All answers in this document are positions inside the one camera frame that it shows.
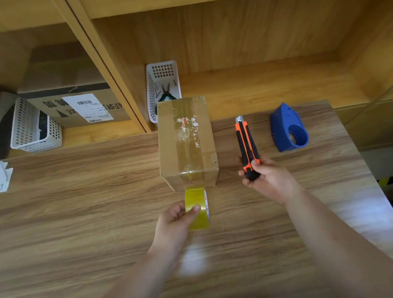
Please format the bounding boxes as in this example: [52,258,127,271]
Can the person's right hand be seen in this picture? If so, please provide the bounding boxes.
[236,152,304,210]

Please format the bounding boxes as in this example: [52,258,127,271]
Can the person's left hand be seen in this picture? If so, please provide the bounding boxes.
[143,199,207,261]

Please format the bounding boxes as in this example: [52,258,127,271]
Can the yellow tape roll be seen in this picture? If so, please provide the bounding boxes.
[183,184,212,232]

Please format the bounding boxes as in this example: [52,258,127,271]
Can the orange black utility knife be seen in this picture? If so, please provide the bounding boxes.
[234,114,263,182]

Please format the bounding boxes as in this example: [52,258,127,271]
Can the blue tape dispenser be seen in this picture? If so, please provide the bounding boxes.
[267,100,310,154]

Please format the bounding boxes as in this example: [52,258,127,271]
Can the small taped cardboard box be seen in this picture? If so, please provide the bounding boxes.
[152,95,221,193]

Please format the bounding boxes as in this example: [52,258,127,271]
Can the person's left forearm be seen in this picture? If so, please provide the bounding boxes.
[59,246,192,298]

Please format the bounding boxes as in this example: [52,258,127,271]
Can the person's right forearm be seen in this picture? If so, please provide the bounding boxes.
[283,179,393,298]

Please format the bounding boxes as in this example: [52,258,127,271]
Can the large labelled cardboard box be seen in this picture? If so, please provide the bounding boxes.
[12,37,132,134]

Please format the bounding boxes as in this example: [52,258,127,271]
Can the wooden shelf unit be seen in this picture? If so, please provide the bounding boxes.
[0,0,393,210]

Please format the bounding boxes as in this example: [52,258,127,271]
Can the narrow white plastic basket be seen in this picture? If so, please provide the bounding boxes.
[143,60,184,124]

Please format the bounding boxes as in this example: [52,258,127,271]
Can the black object in basket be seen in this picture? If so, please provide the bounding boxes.
[35,110,52,140]

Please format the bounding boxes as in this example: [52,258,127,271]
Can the wide white plastic basket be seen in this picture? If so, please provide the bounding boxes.
[5,93,65,155]

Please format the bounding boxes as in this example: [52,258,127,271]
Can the green handled pliers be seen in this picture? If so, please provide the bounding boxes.
[153,82,179,115]

